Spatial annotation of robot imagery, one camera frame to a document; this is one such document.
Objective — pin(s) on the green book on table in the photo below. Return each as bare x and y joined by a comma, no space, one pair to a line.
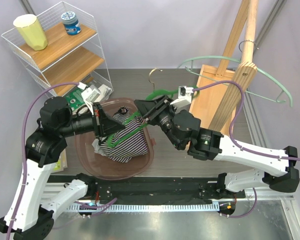
61,164

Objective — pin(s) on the black white striped top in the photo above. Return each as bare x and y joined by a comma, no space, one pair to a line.
130,142

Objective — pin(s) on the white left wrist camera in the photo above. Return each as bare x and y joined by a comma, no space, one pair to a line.
89,95

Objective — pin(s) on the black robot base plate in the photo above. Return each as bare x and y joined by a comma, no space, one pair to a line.
159,191

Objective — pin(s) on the blue lidded jar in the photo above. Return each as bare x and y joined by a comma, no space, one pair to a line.
71,23

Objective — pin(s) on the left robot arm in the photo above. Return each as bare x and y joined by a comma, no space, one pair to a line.
28,218

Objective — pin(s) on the white wire shelf unit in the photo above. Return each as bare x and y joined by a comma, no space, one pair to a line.
67,58

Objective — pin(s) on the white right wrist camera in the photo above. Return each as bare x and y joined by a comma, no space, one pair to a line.
184,98

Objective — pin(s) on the yellow faceted cup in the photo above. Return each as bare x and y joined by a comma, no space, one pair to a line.
29,27

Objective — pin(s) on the pink translucent basin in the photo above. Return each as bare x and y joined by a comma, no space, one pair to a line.
101,166

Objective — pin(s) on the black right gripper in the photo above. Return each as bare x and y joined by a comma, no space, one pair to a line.
156,107

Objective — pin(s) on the green book on shelf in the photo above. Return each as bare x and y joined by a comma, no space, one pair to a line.
74,98

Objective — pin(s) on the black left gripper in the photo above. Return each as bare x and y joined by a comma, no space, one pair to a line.
104,124

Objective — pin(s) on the mint green clothes hanger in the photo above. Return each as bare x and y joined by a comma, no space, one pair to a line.
242,76

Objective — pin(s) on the wooden clothes rack stand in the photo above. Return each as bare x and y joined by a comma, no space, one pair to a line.
213,106

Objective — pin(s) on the grey tank top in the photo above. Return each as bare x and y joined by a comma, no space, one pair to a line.
97,148

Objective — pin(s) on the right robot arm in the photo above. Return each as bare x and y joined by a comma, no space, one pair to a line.
269,167

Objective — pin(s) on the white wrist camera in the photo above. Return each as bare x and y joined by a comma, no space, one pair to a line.
184,98
89,95

